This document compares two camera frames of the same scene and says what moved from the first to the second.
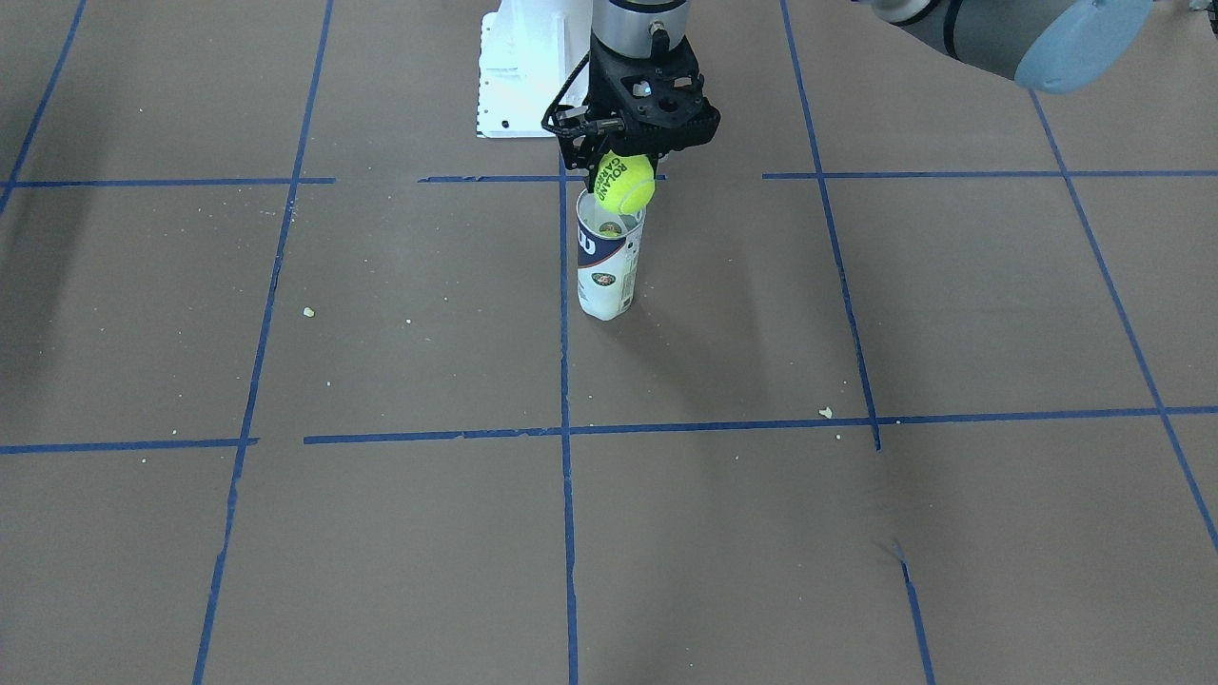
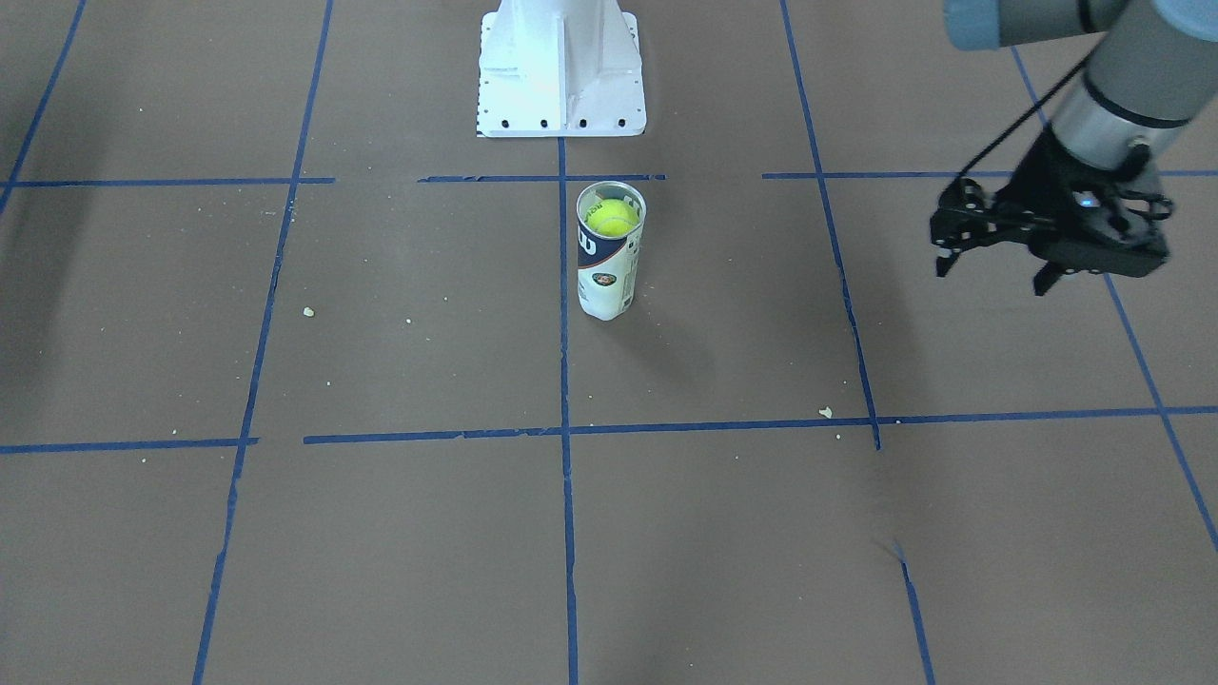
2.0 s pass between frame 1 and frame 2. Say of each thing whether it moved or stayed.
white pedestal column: stayed
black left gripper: moved
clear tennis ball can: stayed
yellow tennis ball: moved
